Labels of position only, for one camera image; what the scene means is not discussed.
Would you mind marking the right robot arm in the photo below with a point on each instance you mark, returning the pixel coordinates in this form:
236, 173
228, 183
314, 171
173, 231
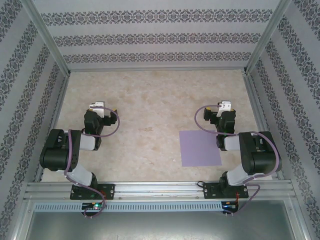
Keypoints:
262, 155

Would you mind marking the aluminium mounting rail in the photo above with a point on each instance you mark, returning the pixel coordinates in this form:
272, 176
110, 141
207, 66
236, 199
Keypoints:
162, 187

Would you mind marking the aluminium table side rail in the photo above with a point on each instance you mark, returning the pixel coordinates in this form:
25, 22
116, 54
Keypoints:
262, 125
53, 125

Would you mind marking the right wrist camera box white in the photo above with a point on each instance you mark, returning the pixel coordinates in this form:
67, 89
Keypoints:
225, 105

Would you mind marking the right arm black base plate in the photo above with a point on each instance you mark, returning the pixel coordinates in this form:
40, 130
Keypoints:
208, 191

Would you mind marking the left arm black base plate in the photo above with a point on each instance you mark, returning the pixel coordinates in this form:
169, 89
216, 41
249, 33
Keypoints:
110, 192

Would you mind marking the grey metal sheet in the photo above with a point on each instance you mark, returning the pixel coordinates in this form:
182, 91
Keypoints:
160, 225

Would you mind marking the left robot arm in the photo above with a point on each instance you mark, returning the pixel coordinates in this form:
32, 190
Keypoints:
55, 150

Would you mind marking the grey wall base strip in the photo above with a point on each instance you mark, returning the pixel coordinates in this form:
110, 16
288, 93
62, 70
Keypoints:
157, 69

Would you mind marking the aluminium frame post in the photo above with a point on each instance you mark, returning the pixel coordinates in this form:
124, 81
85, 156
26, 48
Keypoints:
47, 37
268, 35

